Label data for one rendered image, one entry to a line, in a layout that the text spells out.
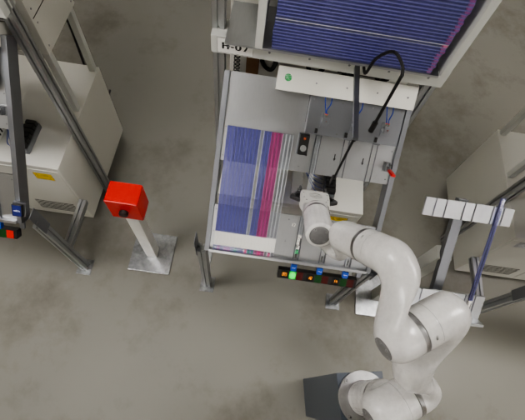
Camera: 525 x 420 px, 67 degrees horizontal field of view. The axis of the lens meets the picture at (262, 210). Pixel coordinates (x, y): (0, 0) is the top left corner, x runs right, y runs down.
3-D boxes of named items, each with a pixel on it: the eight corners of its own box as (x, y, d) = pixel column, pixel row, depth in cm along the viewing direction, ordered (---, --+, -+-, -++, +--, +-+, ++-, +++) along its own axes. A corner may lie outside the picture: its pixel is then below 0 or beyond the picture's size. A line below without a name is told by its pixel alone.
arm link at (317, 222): (335, 220, 128) (320, 198, 125) (341, 241, 117) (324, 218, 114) (313, 232, 131) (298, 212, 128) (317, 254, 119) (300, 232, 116)
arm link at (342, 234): (401, 266, 103) (340, 237, 131) (372, 222, 97) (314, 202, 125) (377, 289, 101) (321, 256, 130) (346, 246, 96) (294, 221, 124)
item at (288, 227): (364, 267, 168) (366, 270, 165) (210, 244, 166) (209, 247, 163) (374, 225, 162) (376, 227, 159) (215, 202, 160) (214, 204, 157)
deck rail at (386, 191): (367, 267, 171) (370, 273, 165) (362, 267, 171) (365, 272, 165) (409, 98, 149) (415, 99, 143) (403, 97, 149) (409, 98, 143)
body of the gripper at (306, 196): (333, 204, 128) (329, 190, 138) (302, 199, 128) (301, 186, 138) (328, 224, 132) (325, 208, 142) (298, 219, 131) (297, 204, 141)
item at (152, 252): (168, 275, 229) (144, 222, 159) (127, 269, 229) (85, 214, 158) (177, 237, 240) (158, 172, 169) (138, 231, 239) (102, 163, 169)
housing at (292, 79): (400, 108, 151) (413, 111, 138) (274, 88, 150) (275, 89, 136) (406, 87, 149) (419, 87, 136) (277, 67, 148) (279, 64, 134)
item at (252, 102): (383, 182, 159) (387, 185, 154) (221, 157, 157) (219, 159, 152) (404, 97, 149) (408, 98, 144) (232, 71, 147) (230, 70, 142)
